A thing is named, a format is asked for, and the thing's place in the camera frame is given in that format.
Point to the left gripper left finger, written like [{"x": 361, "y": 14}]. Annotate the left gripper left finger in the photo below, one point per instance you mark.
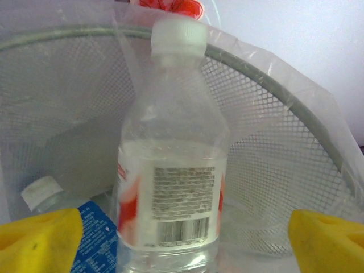
[{"x": 37, "y": 244}]

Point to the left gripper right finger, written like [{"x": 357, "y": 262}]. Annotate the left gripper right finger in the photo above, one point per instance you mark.
[{"x": 327, "y": 247}]

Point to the blue label plastic bottle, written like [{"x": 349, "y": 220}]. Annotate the blue label plastic bottle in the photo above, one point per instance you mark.
[{"x": 96, "y": 236}]

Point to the clear plastic trash bin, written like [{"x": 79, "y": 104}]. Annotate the clear plastic trash bin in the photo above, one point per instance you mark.
[{"x": 270, "y": 142}]

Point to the short red label clear bottle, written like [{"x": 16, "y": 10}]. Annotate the short red label clear bottle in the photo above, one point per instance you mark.
[{"x": 173, "y": 185}]

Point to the clear plastic bin liner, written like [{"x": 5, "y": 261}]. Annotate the clear plastic bin liner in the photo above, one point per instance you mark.
[{"x": 312, "y": 102}]

